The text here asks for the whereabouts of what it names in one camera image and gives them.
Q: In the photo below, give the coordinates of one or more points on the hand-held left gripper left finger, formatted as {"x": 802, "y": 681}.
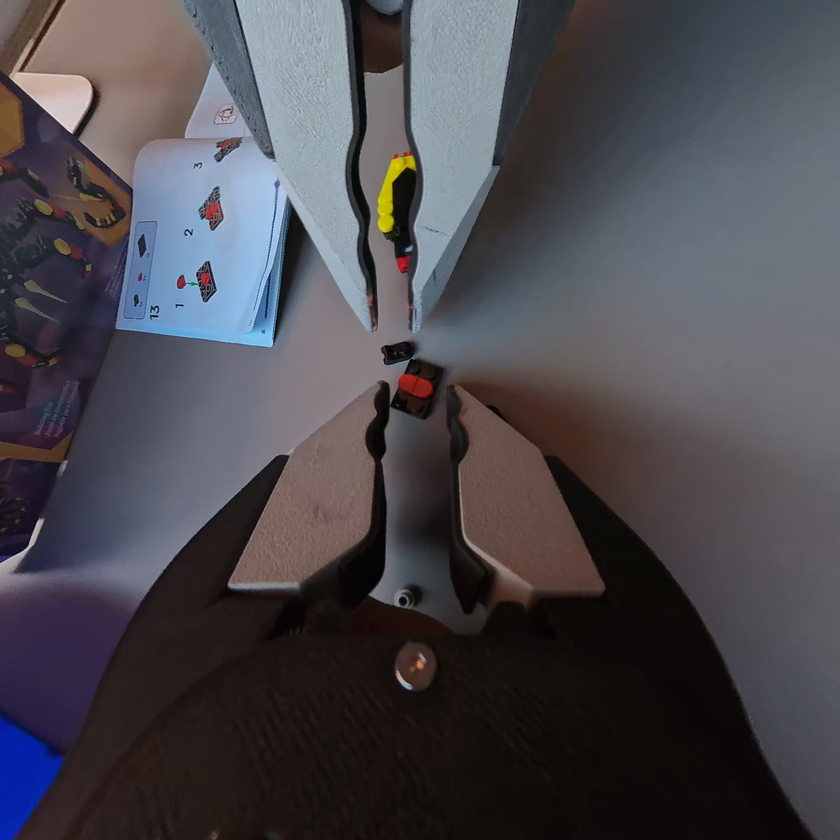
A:
{"x": 315, "y": 512}

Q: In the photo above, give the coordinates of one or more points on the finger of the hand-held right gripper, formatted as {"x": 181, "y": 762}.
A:
{"x": 459, "y": 131}
{"x": 308, "y": 131}

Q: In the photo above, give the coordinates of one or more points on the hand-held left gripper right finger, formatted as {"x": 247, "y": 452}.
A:
{"x": 525, "y": 518}

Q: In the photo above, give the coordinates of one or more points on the yellow black lego model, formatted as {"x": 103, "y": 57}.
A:
{"x": 392, "y": 197}

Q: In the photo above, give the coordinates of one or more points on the black plate with red tiles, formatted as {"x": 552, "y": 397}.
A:
{"x": 417, "y": 390}

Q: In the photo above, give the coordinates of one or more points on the small black lego piece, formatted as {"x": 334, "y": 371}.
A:
{"x": 397, "y": 354}

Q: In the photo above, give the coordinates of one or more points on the blue plastic bin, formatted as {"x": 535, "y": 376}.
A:
{"x": 19, "y": 774}

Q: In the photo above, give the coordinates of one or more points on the small grey lego connector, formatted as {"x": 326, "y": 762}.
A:
{"x": 407, "y": 596}

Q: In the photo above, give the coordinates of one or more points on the purple yellow lego box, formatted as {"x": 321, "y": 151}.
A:
{"x": 52, "y": 262}

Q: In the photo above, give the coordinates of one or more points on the open instruction booklet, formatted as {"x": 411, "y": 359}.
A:
{"x": 170, "y": 275}

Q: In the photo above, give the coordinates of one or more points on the white stand base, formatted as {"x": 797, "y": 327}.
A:
{"x": 59, "y": 102}

